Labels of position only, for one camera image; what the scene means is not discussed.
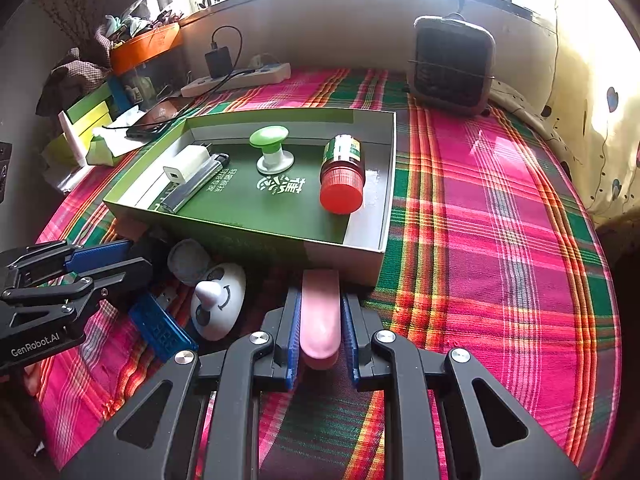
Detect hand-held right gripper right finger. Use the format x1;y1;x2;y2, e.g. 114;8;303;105
341;292;583;480

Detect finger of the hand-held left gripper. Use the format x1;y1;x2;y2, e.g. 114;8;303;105
5;239;136;286
0;256;153;311

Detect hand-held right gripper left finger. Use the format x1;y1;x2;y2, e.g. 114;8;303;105
60;287;303;480

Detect pink cable winder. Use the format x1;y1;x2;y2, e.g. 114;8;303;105
300;269;345;372

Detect black rectangular device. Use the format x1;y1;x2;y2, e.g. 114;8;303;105
131;234;171;286

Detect blue translucent case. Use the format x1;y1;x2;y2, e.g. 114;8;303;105
127;287;200;363

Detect white round face toy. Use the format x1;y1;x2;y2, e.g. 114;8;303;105
190;262;247;342

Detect grey slim power bank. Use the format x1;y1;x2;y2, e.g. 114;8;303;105
159;152;231;215

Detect white charger adapter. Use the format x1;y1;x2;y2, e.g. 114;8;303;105
162;144;215;183

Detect green cardboard box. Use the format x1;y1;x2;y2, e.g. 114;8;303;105
102;109;398;288

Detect red-capped small bottle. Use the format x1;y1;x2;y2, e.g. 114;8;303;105
319;134;366;215

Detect green-top white knob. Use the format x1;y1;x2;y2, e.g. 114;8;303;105
249;125;296;176

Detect green tissue pack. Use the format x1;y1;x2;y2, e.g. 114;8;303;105
86;127;151;167

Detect white foam block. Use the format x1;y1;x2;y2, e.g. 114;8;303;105
57;110;86;167

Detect white tissue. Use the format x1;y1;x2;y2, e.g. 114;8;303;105
92;105;146;143

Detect yellow cardboard box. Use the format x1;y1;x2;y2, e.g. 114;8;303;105
42;101;112;166

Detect black smartphone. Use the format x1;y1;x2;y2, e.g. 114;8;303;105
125;96;193;140

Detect green flat box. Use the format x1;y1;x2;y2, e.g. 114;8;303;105
64;81;113;123

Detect blue box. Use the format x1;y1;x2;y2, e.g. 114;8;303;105
107;76;132;111

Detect clear storage container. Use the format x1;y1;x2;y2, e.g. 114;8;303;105
120;60;183;106

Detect pink green plaid blanket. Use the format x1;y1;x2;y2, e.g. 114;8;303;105
35;66;621;480

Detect brown cloth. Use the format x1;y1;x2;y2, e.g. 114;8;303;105
37;47;111;116

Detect orange storage box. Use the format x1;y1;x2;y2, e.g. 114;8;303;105
109;22;183;75

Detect black plug-in adapter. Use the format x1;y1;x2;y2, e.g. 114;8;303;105
205;46;232;79

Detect white power strip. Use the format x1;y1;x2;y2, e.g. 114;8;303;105
180;62;292;98

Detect orange storage bin with clutter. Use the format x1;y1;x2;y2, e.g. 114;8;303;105
95;0;181;43

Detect small grey heater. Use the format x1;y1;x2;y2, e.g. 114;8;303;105
406;15;497;116

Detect heart print curtain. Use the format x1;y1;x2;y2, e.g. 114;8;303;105
542;0;640;221

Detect black charging cable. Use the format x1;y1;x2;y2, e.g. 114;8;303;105
165;25;261;111

